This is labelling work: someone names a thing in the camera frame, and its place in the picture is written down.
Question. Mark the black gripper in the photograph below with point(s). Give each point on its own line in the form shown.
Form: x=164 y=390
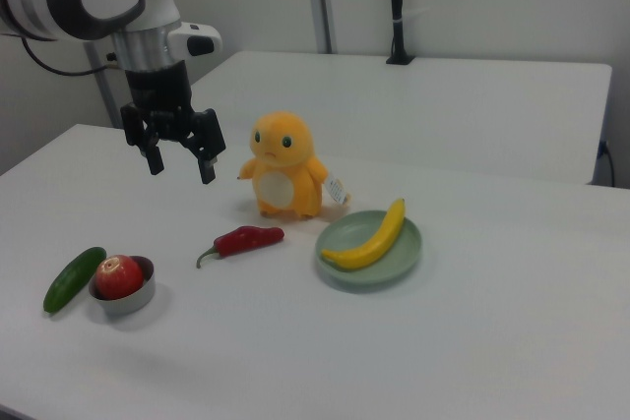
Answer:
x=157 y=88

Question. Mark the red chili pepper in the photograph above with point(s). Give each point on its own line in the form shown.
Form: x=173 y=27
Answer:
x=246 y=239

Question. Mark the green plastic plate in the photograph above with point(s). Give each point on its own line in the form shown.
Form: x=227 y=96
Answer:
x=361 y=235

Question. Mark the orange plush toy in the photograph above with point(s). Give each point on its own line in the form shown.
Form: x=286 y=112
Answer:
x=285 y=164

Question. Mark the red apple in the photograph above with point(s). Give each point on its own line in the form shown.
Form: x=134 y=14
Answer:
x=119 y=276

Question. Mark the small metal bowl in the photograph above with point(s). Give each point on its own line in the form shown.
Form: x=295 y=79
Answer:
x=140 y=294

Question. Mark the white paper plush tag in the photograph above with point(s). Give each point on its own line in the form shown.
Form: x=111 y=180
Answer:
x=337 y=190

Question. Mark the green cucumber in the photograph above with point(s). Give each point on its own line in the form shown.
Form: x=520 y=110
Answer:
x=74 y=280

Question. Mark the yellow banana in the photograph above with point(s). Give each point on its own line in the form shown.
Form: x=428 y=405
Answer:
x=376 y=243

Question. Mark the black camera stand pole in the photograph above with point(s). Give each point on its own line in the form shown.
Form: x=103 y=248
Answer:
x=397 y=7

